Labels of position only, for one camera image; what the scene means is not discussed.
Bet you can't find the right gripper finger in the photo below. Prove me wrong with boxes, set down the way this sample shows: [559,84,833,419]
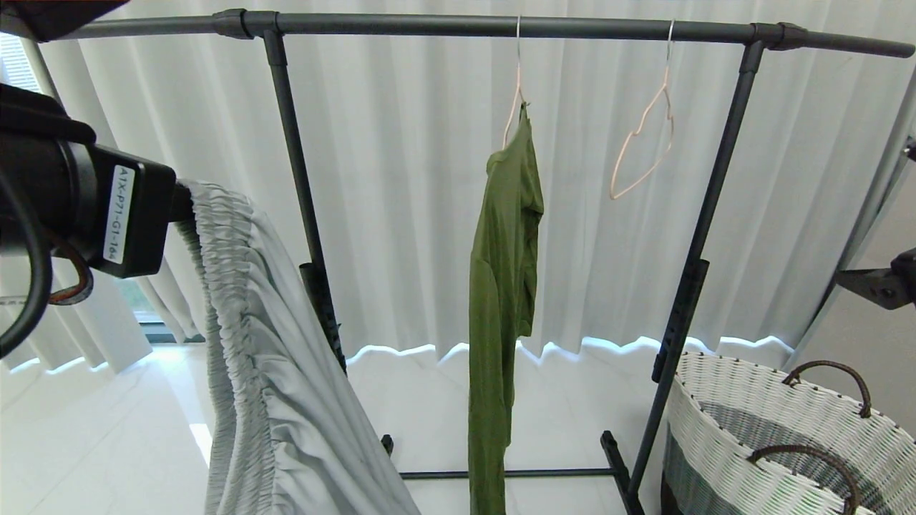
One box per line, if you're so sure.
[836,265,916,310]

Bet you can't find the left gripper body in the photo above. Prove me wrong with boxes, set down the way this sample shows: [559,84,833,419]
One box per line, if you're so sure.
[0,139,195,280]

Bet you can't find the pale grey shorts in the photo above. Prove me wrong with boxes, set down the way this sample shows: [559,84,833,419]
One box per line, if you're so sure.
[175,179,423,515]

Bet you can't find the pink clothes hanger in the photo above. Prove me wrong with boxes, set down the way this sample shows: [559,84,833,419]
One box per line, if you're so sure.
[610,20,676,200]
[502,16,530,147]

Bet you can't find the green t-shirt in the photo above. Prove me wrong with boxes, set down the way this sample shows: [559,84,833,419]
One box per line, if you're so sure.
[469,104,545,515]

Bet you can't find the white laundry basket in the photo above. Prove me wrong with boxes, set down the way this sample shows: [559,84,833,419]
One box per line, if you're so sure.
[660,350,916,515]

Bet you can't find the black clothes rack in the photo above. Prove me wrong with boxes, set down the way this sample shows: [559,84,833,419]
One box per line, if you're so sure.
[61,9,916,515]

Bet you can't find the window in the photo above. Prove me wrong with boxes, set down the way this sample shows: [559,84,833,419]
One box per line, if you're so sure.
[0,32,176,344]

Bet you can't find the white curtain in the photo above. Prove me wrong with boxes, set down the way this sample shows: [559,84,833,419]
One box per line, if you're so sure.
[0,254,155,373]
[43,0,916,358]

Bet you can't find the black cable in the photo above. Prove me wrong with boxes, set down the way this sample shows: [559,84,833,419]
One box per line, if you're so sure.
[0,168,54,358]

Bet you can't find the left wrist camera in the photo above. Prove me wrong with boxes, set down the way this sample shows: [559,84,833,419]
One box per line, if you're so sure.
[0,82,97,144]

